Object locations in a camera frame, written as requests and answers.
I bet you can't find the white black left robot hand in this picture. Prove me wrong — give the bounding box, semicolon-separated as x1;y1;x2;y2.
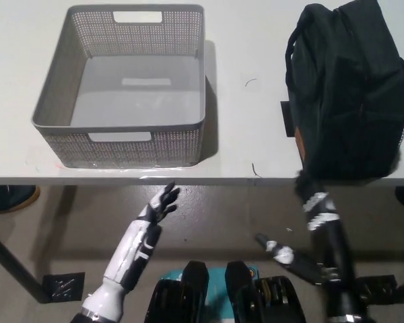
102;181;182;291

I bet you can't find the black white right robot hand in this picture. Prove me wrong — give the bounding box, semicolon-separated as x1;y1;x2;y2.
255;170;357;292

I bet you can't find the black fabric lunch bag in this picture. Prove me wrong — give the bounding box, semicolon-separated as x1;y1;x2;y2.
284;0;404;181

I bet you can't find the black tape patch rectangular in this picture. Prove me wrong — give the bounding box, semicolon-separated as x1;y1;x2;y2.
355;275;399;303
42;271;86;301

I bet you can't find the black teal robot torso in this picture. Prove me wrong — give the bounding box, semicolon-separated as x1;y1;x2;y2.
144;260;307;323

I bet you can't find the black shoe tan sole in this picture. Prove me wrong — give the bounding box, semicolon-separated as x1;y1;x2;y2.
0;184;41;216

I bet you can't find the black tape patch cross-shaped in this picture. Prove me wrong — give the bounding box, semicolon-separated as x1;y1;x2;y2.
280;100;298;138

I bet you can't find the grey perforated plastic basket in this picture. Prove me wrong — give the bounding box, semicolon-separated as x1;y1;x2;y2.
31;3;208;169

